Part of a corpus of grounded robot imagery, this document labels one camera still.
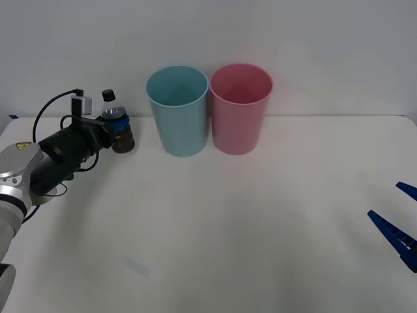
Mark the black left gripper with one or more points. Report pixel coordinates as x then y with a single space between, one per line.
99 133

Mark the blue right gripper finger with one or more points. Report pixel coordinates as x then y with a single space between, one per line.
399 238
408 189

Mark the clear bottle with dark drink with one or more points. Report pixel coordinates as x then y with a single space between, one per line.
124 141

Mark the silver-grey and black left arm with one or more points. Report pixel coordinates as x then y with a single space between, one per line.
62 146

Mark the pale blue plastic bin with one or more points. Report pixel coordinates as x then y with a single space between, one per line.
182 130

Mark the pink plastic bin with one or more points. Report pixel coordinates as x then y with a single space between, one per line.
236 130

